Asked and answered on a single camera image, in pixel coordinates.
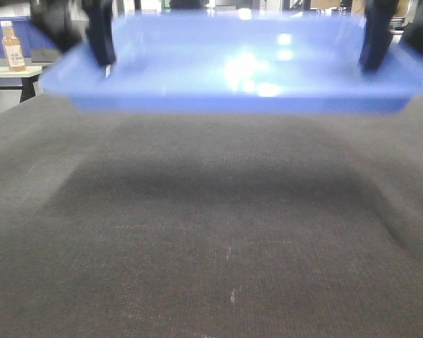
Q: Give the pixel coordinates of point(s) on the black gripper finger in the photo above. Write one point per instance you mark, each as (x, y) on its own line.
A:
(412, 36)
(377, 33)
(99, 32)
(53, 19)

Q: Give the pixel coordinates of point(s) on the blue plastic tray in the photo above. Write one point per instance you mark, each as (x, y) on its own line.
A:
(194, 63)

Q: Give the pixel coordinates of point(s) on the orange drink bottle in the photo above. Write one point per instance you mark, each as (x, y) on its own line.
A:
(12, 47)

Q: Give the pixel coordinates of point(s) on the small white side table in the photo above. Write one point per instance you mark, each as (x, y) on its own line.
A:
(27, 77)

